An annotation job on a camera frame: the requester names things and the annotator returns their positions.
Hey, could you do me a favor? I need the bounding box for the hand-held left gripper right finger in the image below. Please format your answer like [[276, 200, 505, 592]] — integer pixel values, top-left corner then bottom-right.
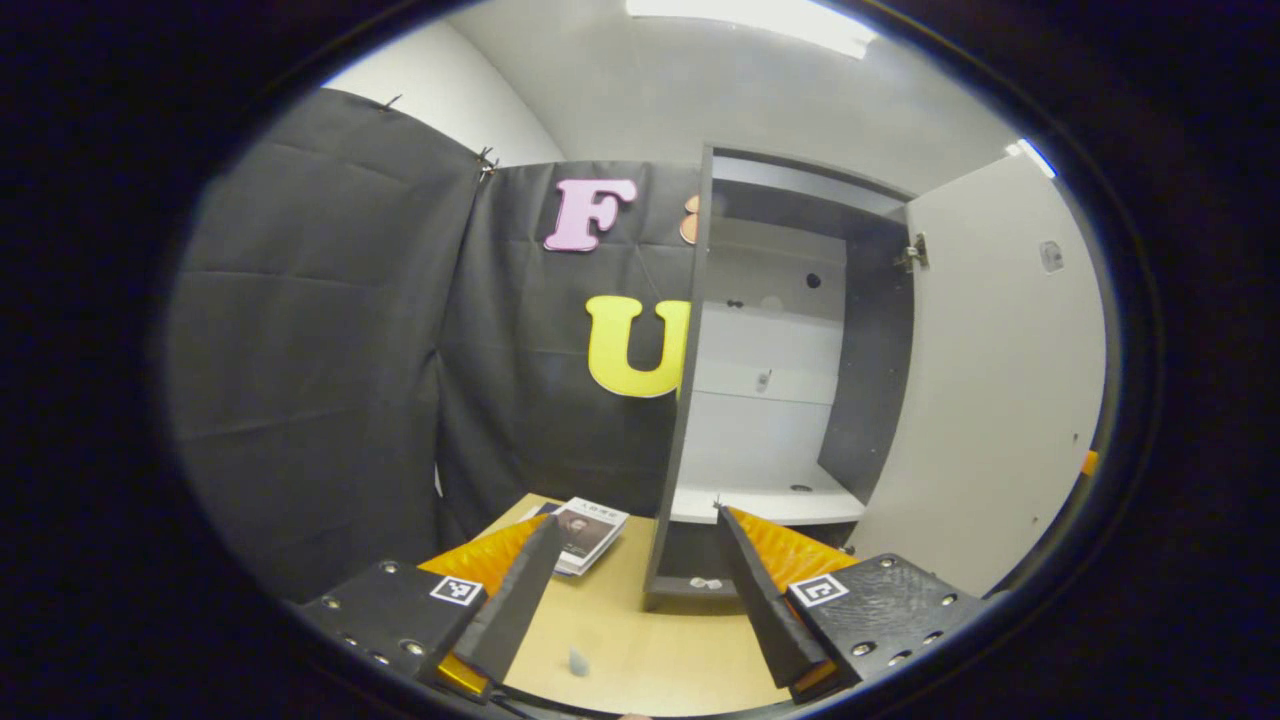
[[714, 503, 986, 701]]

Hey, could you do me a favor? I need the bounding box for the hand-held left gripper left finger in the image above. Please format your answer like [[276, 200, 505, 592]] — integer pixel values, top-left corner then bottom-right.
[[300, 515, 564, 701]]

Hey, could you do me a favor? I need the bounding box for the dark grey cabinet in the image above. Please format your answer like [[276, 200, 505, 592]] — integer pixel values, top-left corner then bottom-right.
[[640, 145, 918, 613]]

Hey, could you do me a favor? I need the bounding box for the small ceiling light panel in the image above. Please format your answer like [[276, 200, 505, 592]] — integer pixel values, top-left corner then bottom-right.
[[1005, 138, 1059, 181]]

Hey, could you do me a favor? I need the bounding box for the black backdrop cloth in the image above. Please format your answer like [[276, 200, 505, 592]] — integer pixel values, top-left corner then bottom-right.
[[165, 88, 703, 603]]

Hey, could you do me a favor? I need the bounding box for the long ceiling light panel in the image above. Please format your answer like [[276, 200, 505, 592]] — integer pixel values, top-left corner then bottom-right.
[[625, 0, 879, 59]]

